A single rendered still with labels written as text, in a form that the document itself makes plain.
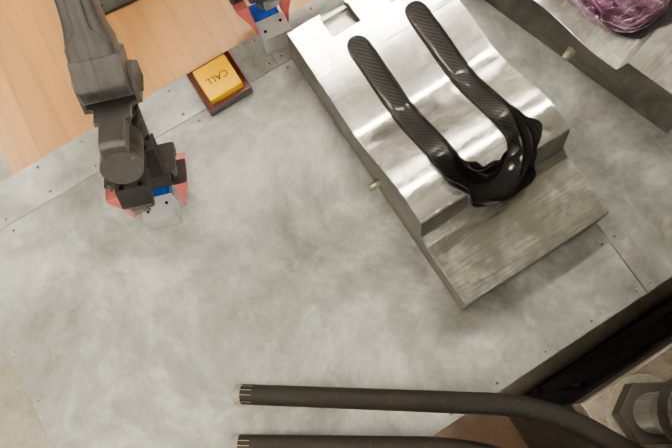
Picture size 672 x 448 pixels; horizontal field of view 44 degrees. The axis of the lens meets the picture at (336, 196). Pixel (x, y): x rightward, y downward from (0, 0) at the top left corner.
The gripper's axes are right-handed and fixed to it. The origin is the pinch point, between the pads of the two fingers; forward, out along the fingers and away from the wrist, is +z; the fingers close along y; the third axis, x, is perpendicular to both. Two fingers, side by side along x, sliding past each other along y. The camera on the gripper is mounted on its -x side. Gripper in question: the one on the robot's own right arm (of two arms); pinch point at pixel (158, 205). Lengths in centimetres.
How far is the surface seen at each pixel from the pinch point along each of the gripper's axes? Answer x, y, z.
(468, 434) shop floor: 0, 47, 97
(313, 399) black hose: -30.0, 16.9, 15.6
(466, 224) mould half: -13.0, 44.9, 5.7
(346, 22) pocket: 18.7, 35.0, -12.2
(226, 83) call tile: 16.0, 14.0, -7.7
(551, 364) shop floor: 9, 71, 92
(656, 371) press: -33, 68, 25
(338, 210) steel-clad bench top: -3.0, 26.9, 7.1
